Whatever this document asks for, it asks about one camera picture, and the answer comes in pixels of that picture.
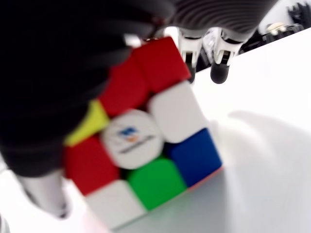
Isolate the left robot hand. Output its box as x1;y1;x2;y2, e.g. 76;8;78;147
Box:
0;0;278;219

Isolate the multicoloured Rubik's cube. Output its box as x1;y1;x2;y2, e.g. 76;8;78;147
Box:
62;36;224;231

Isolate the black background equipment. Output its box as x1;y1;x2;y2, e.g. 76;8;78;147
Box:
239;4;311;56

